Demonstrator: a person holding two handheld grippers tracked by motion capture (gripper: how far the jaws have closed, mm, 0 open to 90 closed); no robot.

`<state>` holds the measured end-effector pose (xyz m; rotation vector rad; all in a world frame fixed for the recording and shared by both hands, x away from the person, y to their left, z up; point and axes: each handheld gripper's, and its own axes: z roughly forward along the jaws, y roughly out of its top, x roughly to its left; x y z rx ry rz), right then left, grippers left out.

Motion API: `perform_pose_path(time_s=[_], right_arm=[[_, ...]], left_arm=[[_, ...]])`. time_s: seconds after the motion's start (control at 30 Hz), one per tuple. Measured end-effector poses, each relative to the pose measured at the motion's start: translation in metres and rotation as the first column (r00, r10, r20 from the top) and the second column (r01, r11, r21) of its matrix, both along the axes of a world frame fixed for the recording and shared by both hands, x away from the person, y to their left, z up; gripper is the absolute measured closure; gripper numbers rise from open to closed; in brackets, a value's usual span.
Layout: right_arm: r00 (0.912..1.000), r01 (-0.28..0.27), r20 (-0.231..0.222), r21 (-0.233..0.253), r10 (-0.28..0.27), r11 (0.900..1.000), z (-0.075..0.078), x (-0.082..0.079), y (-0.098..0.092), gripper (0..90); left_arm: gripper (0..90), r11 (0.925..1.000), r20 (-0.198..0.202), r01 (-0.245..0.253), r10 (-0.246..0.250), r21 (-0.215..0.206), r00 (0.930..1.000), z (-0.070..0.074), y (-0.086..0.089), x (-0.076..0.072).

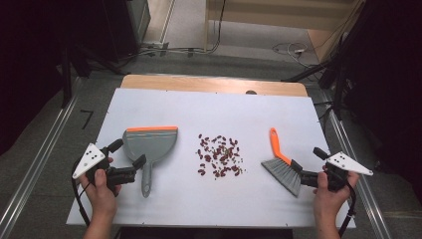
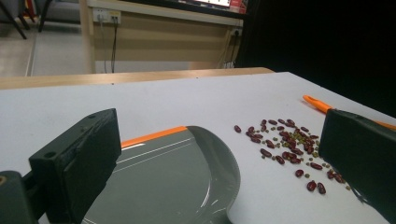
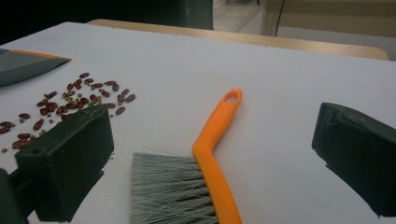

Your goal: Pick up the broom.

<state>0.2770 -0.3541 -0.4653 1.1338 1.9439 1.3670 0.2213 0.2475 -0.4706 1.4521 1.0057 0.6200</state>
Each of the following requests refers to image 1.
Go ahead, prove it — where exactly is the grey dustpan with orange edge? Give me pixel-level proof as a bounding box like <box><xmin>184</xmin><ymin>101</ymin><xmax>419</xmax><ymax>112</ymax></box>
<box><xmin>121</xmin><ymin>125</ymin><xmax>179</xmax><ymax>199</ymax></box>

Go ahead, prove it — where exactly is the orange-handled grey brush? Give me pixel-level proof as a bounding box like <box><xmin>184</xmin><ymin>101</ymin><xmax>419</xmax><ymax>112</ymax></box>
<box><xmin>261</xmin><ymin>127</ymin><xmax>304</xmax><ymax>198</ymax></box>

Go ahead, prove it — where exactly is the pile of red beans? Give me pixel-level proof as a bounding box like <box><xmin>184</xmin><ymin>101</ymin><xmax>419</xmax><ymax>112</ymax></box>
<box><xmin>196</xmin><ymin>133</ymin><xmax>247</xmax><ymax>180</ymax></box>

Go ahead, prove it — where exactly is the white coiled cable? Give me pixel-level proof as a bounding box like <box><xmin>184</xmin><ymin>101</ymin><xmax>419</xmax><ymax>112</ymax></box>
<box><xmin>272</xmin><ymin>42</ymin><xmax>312</xmax><ymax>69</ymax></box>

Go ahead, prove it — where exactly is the white table mat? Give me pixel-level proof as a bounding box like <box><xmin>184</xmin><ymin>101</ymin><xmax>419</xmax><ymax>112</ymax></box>
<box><xmin>66</xmin><ymin>88</ymin><xmax>356</xmax><ymax>229</ymax></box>

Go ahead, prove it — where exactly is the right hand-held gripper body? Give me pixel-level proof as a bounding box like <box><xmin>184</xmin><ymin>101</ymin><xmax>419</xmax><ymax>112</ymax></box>
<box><xmin>300</xmin><ymin>151</ymin><xmax>374</xmax><ymax>192</ymax></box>

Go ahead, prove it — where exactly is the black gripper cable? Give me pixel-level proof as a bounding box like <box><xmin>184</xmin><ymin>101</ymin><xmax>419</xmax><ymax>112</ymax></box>
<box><xmin>337</xmin><ymin>180</ymin><xmax>357</xmax><ymax>237</ymax></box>
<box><xmin>72</xmin><ymin>158</ymin><xmax>93</xmax><ymax>228</ymax></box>

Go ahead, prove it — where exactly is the person's left hand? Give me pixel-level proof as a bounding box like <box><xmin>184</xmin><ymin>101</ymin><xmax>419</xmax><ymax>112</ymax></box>
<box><xmin>79</xmin><ymin>167</ymin><xmax>122</xmax><ymax>217</ymax></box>

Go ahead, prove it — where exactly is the grey cabinet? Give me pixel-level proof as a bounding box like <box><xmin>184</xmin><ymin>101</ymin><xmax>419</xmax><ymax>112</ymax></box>
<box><xmin>126</xmin><ymin>0</ymin><xmax>152</xmax><ymax>46</ymax></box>

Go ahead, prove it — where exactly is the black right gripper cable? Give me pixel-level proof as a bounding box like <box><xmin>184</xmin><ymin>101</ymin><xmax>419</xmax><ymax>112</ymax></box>
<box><xmin>337</xmin><ymin>180</ymin><xmax>357</xmax><ymax>237</ymax></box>

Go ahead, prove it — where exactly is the person's right hand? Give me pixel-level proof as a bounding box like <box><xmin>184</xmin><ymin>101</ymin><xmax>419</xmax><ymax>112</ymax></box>
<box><xmin>313</xmin><ymin>172</ymin><xmax>360</xmax><ymax>218</ymax></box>

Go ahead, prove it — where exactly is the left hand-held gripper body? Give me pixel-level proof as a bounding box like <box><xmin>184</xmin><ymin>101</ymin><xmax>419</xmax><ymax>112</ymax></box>
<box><xmin>72</xmin><ymin>142</ymin><xmax>137</xmax><ymax>197</ymax></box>

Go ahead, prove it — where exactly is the metal floor rail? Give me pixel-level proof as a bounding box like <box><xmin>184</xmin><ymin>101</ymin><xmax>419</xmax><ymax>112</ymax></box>
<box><xmin>0</xmin><ymin>78</ymin><xmax>83</xmax><ymax>239</ymax></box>
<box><xmin>321</xmin><ymin>96</ymin><xmax>394</xmax><ymax>239</ymax></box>

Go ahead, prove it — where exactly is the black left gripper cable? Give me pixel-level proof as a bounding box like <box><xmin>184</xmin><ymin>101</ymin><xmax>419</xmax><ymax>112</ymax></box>
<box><xmin>72</xmin><ymin>158</ymin><xmax>93</xmax><ymax>228</ymax></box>

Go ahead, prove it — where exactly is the black stand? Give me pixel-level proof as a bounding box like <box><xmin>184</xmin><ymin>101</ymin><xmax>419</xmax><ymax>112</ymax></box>
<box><xmin>281</xmin><ymin>33</ymin><xmax>352</xmax><ymax>121</ymax></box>

